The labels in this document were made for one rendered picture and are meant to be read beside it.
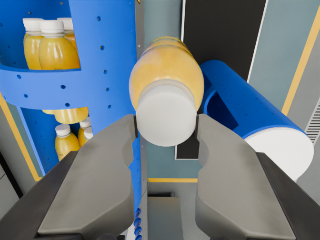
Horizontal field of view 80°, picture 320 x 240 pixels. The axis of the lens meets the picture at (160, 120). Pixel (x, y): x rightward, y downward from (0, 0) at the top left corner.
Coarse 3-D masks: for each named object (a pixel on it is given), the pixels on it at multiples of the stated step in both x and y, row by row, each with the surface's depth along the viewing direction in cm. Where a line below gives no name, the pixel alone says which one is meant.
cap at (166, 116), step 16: (144, 96) 12; (160, 96) 11; (176, 96) 11; (144, 112) 12; (160, 112) 12; (176, 112) 12; (192, 112) 12; (144, 128) 12; (160, 128) 12; (176, 128) 12; (192, 128) 12; (160, 144) 13; (176, 144) 13
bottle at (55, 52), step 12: (48, 36) 33; (60, 36) 34; (48, 48) 33; (60, 48) 34; (72, 48) 36; (48, 60) 34; (60, 60) 34; (72, 60) 36; (84, 108) 41; (60, 120) 40; (72, 120) 40
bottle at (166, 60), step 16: (160, 48) 16; (176, 48) 17; (144, 64) 15; (160, 64) 14; (176, 64) 14; (192, 64) 15; (144, 80) 14; (160, 80) 13; (176, 80) 13; (192, 80) 14; (192, 96) 13
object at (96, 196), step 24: (120, 120) 11; (96, 144) 9; (120, 144) 9; (72, 168) 8; (96, 168) 8; (120, 168) 8; (72, 192) 7; (96, 192) 7; (120, 192) 7; (48, 216) 6; (72, 216) 6; (96, 216) 6; (120, 216) 7
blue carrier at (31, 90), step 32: (0, 0) 39; (32, 0) 44; (64, 0) 48; (96, 0) 28; (128, 0) 34; (0, 32) 40; (96, 32) 30; (128, 32) 36; (0, 64) 33; (96, 64) 32; (128, 64) 38; (32, 96) 32; (64, 96) 32; (96, 96) 34; (128, 96) 41; (32, 128) 50; (96, 128) 37
